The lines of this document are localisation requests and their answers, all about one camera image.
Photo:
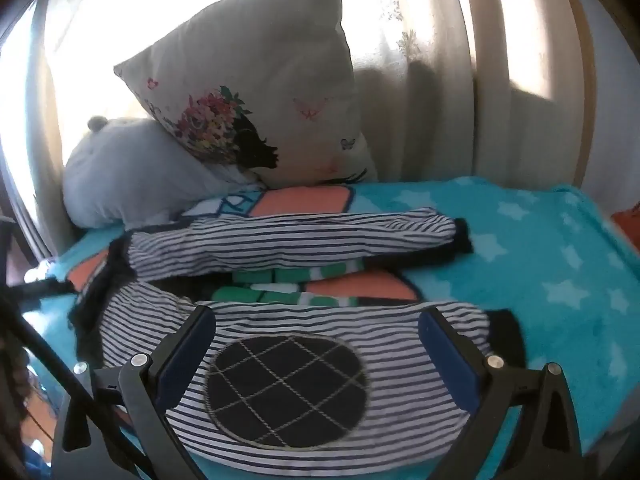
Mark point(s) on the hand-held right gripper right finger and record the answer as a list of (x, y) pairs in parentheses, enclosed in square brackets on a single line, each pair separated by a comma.
[(450, 360)]

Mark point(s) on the floral print pillow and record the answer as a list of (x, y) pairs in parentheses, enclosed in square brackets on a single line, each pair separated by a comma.
[(260, 60)]

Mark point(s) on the beige curtain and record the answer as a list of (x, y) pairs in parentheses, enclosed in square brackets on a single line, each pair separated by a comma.
[(425, 110)]

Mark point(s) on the striped pants with dark patches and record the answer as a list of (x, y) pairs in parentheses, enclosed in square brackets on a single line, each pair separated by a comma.
[(300, 240)]

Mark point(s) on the red object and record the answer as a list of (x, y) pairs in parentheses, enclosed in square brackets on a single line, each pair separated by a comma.
[(627, 225)]

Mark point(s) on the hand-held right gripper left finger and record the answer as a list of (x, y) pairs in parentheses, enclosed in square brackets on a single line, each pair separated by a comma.
[(187, 355)]

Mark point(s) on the turquoise printed blanket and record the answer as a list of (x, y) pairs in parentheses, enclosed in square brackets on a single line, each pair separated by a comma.
[(550, 260)]

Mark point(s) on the grey pillow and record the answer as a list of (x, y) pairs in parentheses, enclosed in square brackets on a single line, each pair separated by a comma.
[(140, 170)]

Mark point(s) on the wooden frame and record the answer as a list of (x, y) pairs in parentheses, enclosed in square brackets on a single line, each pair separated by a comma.
[(585, 110)]

